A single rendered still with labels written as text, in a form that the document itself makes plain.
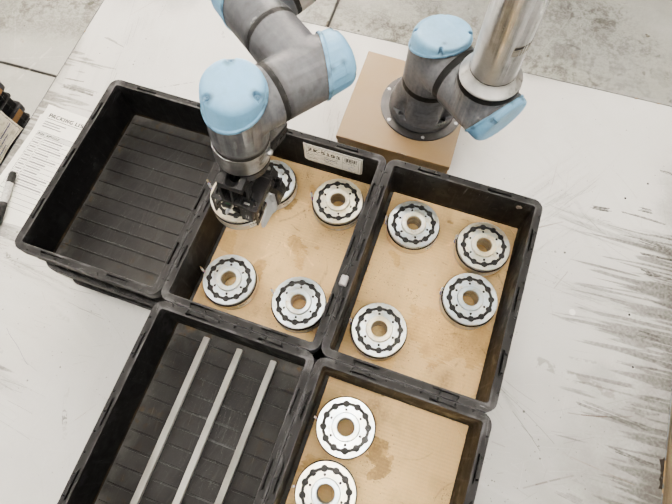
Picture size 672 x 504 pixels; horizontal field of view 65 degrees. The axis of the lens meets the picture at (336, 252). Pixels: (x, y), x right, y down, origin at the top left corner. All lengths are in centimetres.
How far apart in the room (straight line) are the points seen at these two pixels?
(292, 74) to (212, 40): 94
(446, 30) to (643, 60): 167
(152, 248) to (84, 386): 33
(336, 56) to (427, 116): 57
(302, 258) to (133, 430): 44
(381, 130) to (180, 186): 46
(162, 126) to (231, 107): 68
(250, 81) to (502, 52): 48
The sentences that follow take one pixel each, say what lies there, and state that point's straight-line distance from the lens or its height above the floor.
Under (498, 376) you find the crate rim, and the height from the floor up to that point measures 93.
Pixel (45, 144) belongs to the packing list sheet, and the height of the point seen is 70.
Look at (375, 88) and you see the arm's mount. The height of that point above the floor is 80.
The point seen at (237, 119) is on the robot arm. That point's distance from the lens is 60.
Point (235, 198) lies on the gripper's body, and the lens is 76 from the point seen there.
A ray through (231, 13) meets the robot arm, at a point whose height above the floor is 131.
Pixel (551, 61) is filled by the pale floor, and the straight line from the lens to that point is 254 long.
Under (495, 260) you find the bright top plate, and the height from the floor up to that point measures 86.
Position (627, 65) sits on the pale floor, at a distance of 265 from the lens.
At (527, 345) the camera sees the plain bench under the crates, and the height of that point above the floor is 70.
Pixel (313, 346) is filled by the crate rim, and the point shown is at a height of 93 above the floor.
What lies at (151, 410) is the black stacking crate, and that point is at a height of 83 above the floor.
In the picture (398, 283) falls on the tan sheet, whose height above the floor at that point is 83.
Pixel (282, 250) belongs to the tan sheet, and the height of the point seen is 83.
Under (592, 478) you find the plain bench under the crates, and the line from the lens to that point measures 120.
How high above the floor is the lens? 181
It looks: 69 degrees down
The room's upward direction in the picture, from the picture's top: 4 degrees counter-clockwise
